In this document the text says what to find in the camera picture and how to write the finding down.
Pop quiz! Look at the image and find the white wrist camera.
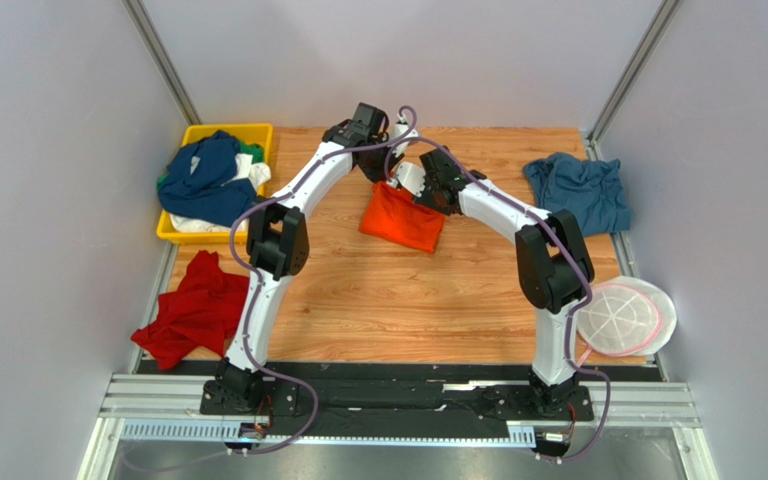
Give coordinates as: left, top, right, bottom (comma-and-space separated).
387, 114, 420, 158
387, 161, 426, 197

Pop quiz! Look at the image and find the yellow plastic bin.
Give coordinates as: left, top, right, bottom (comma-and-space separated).
156, 123, 274, 244

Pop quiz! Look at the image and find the aluminium frame rail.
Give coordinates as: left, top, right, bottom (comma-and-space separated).
79, 362, 717, 479

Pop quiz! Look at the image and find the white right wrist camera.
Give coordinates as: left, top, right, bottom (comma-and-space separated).
387, 161, 426, 197

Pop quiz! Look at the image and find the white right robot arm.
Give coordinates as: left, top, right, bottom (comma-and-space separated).
417, 147, 594, 416

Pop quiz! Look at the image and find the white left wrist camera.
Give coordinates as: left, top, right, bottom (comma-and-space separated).
387, 114, 420, 158

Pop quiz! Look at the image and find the red t-shirt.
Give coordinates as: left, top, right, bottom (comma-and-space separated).
130, 250, 249, 370

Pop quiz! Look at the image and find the teal blue t-shirt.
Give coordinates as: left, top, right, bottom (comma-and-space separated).
522, 152, 633, 236

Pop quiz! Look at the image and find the navy blue t-shirt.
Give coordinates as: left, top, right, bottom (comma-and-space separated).
157, 130, 257, 227

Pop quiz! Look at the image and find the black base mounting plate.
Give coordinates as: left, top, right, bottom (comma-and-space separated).
136, 359, 665, 441

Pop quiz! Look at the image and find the orange t-shirt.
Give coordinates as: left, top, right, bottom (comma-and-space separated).
358, 182, 445, 254

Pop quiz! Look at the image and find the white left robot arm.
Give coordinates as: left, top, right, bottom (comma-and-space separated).
201, 103, 417, 414

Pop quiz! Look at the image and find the white t-shirt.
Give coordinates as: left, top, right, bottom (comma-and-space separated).
170, 153, 272, 233

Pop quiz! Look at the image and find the green t-shirt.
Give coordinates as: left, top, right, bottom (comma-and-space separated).
156, 131, 266, 190

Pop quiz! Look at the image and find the white mesh laundry bag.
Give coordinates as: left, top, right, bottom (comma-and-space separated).
575, 276, 677, 357

